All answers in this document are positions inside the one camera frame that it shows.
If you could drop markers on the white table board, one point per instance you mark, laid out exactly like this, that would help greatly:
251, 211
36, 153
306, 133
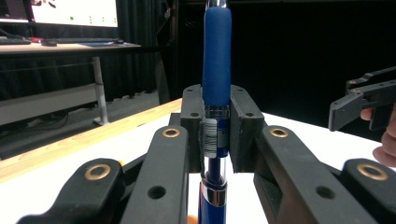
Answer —
46, 193

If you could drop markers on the white-framed desk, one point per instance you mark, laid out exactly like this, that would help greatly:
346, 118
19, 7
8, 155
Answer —
46, 102

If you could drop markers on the dark curtain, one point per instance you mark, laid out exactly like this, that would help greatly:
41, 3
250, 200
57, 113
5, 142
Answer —
140, 62

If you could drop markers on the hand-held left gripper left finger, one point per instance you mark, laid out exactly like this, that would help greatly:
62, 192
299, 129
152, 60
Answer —
165, 174

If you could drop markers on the computer monitor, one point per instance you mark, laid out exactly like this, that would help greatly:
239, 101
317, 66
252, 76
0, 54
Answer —
74, 12

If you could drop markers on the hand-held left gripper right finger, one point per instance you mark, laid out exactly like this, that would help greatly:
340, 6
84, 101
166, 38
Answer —
280, 168

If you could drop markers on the black computer mouse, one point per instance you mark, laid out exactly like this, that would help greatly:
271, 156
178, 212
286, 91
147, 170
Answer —
49, 43

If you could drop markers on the wooden table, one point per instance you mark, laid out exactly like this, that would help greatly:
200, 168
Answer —
77, 146

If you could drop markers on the black keyboard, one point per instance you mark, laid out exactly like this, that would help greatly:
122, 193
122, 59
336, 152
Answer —
84, 40

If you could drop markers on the blue pen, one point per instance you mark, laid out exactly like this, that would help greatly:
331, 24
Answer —
217, 56

